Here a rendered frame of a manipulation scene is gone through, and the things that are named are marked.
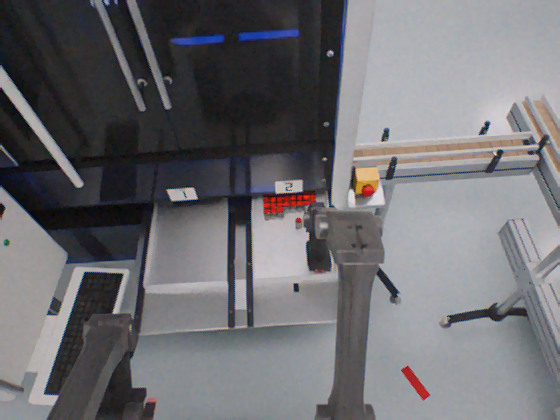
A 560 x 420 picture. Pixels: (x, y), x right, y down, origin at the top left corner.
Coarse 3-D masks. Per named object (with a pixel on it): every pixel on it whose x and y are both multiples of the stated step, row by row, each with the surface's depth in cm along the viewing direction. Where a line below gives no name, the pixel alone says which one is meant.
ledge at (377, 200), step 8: (352, 184) 152; (352, 192) 150; (376, 192) 150; (352, 200) 148; (360, 200) 148; (368, 200) 148; (376, 200) 148; (384, 200) 147; (352, 208) 148; (360, 208) 148
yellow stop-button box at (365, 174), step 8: (360, 168) 137; (368, 168) 136; (376, 168) 136; (352, 176) 142; (360, 176) 135; (368, 176) 135; (376, 176) 134; (360, 184) 135; (368, 184) 135; (376, 184) 136; (360, 192) 139
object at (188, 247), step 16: (160, 208) 151; (176, 208) 150; (192, 208) 150; (208, 208) 149; (224, 208) 149; (160, 224) 147; (176, 224) 147; (192, 224) 146; (208, 224) 146; (224, 224) 146; (160, 240) 143; (176, 240) 143; (192, 240) 143; (208, 240) 142; (224, 240) 142; (160, 256) 140; (176, 256) 140; (192, 256) 139; (208, 256) 139; (224, 256) 139; (144, 272) 134; (160, 272) 137; (176, 272) 137; (192, 272) 136; (208, 272) 136; (224, 272) 136; (160, 288) 133; (176, 288) 134
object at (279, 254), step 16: (320, 192) 151; (256, 208) 148; (256, 224) 145; (272, 224) 144; (288, 224) 144; (256, 240) 141; (272, 240) 141; (288, 240) 141; (304, 240) 140; (256, 256) 138; (272, 256) 138; (288, 256) 138; (304, 256) 137; (256, 272) 135; (272, 272) 135; (288, 272) 135; (304, 272) 134; (320, 272) 130; (336, 272) 130
